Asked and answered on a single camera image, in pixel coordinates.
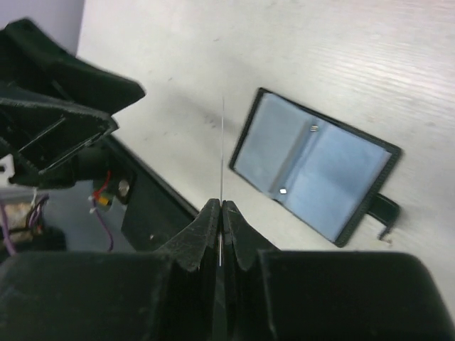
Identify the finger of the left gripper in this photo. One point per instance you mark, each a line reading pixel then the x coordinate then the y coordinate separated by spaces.
pixel 33 61
pixel 44 137

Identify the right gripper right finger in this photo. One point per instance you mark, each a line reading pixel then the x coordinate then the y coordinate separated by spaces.
pixel 326 295

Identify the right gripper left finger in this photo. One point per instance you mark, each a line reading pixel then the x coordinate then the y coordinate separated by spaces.
pixel 167 294

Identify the white VIP card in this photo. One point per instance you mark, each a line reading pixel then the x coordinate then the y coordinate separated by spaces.
pixel 220 232

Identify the black leather card holder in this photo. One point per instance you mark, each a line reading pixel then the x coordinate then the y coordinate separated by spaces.
pixel 325 172

